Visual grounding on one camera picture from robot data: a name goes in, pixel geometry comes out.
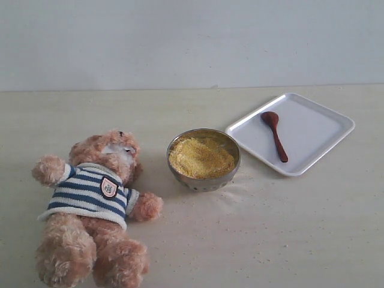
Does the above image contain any dark red wooden spoon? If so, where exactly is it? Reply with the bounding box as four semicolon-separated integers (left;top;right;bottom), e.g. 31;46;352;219
260;111;289;163

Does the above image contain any plush bear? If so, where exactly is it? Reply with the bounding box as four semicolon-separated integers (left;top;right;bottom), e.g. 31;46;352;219
32;130;163;287

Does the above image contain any yellow millet grain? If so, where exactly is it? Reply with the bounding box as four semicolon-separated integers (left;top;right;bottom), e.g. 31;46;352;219
169;137;235;179

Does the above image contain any steel bowl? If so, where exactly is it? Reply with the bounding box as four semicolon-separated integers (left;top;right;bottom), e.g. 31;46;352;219
167;128;241;191

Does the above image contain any white plastic tray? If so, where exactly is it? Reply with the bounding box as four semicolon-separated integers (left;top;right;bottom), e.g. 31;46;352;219
226;92;355;176

